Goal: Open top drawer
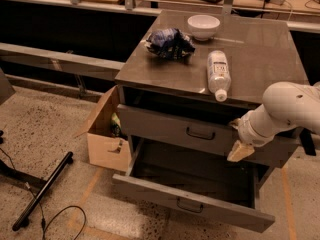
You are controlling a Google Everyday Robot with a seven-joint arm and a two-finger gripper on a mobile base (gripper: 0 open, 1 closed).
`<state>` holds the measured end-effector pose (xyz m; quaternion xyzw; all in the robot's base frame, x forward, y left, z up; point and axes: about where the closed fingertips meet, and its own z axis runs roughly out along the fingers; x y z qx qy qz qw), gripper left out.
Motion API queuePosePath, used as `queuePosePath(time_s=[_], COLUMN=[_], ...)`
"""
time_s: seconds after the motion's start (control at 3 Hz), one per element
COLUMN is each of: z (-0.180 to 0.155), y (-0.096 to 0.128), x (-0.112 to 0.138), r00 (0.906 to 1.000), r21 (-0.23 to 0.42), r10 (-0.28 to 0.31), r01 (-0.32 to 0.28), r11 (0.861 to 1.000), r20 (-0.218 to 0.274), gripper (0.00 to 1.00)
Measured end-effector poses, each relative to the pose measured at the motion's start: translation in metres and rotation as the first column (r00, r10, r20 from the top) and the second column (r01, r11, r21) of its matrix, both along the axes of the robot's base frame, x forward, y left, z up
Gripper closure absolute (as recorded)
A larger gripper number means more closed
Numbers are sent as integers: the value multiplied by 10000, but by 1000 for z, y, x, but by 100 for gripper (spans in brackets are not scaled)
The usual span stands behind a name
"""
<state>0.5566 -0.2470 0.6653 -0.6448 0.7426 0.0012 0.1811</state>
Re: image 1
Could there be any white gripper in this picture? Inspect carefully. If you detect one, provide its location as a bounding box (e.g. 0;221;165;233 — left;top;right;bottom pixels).
227;110;275;162

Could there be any grey top drawer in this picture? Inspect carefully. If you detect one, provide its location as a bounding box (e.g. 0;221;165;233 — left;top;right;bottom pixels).
118;104;299;168

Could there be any grey drawer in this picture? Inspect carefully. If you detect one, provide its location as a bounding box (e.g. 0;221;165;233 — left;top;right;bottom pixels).
113;139;275;233
118;104;299;168

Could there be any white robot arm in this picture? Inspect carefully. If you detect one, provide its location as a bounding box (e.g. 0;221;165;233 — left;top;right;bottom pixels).
227;82;320;162

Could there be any grey bottom drawer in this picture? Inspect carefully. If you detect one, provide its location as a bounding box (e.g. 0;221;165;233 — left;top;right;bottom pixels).
113;139;275;233

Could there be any grey metal drawer cabinet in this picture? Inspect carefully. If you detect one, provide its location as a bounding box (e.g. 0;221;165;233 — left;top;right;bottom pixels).
114;9;309;182

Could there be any clear plastic water bottle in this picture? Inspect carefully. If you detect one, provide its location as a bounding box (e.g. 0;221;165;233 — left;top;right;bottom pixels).
207;50;231;102

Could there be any white ceramic bowl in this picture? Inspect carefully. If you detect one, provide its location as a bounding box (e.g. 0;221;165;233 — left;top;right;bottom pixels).
187;15;220;41

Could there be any crumpled blue chip bag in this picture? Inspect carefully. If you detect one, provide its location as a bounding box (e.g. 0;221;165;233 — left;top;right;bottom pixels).
145;28;195;60

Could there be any green item in box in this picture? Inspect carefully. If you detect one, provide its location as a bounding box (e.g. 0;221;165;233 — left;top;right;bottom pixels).
110;113;122;137

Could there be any cardboard box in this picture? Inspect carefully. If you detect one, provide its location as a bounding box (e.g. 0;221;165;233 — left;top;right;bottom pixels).
74;87;131;172

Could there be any black stand leg bar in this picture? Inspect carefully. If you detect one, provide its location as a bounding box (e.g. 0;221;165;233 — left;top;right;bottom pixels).
12;152;73;232

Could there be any grey metal bench rail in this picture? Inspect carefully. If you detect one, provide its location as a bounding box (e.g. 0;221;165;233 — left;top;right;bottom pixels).
0;43;124;81

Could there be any black floor cable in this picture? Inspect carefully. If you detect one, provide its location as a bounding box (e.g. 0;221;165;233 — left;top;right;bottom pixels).
0;147;87;240

